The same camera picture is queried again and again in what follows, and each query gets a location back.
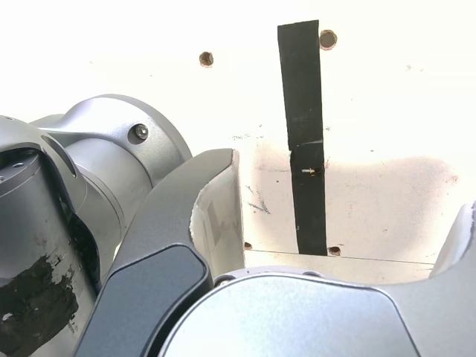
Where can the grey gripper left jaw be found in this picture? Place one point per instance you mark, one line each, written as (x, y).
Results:
(156, 238)

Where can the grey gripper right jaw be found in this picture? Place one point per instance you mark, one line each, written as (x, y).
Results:
(297, 320)

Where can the black tape strip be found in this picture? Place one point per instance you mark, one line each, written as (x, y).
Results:
(303, 111)

